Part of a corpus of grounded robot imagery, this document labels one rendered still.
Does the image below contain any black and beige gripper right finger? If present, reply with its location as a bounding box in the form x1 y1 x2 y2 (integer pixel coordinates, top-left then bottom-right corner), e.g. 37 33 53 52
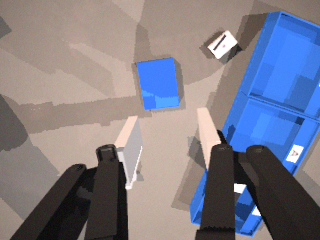
195 108 320 240

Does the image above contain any blue rack of three bins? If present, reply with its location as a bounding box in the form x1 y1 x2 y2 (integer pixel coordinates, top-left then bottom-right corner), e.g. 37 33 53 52
221 11 320 237

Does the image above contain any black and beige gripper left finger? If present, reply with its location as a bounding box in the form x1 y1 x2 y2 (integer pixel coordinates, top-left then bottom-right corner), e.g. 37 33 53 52
10 116 143 240

